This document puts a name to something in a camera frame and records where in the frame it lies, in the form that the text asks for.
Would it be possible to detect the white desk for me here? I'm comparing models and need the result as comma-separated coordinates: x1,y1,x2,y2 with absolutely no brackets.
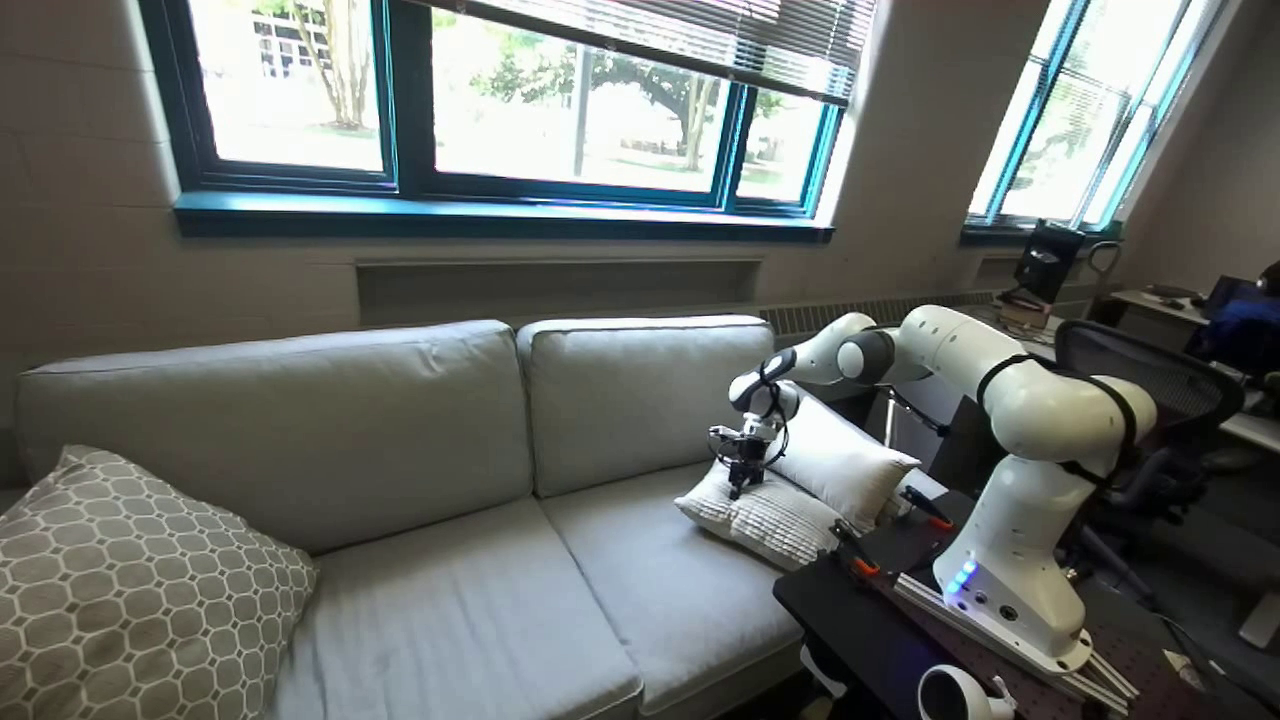
1102,285,1280,455

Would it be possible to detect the wide teal framed window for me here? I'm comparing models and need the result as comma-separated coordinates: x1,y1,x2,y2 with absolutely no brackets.
138,0,857,242

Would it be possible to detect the black robot table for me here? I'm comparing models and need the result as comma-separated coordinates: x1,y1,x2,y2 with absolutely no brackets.
769,481,1280,720

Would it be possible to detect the black boxy device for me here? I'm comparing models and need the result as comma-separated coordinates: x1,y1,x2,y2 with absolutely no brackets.
1012,218,1092,309

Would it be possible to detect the white floor object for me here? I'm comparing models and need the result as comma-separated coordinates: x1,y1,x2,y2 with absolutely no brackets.
1237,587,1280,650

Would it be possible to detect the baseboard radiator grille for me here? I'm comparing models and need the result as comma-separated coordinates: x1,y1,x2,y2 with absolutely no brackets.
757,296,874,346

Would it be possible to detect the cream striped cushion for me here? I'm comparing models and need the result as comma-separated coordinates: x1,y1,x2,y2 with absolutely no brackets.
759,391,921,535
674,455,847,574

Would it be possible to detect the grey fabric couch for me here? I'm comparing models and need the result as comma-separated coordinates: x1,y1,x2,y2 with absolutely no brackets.
11,313,953,720

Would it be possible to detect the dark grey cabinet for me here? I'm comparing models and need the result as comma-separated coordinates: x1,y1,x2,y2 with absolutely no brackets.
880,371,1004,493

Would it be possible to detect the orange black clamp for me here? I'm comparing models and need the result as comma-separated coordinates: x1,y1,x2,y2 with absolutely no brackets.
897,482,957,535
827,516,893,584

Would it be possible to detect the black office chair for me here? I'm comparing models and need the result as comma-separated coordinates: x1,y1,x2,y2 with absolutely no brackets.
1051,314,1253,535

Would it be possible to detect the narrow teal framed window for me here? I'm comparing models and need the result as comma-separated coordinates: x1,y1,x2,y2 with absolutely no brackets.
961,0,1249,250

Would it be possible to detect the grey lattice patterned cushion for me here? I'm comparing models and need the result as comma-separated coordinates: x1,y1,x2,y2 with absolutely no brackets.
0,441,321,720

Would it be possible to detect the slatted window blind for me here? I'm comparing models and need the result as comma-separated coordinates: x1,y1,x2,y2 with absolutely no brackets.
419,0,887,113

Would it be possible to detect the white VR controller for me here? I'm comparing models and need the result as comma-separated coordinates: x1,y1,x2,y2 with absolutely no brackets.
912,661,1022,720

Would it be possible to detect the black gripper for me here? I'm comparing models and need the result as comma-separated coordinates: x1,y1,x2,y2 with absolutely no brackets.
710,419,780,505

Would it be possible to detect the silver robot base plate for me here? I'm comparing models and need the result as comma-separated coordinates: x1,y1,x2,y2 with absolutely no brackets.
887,569,1146,712

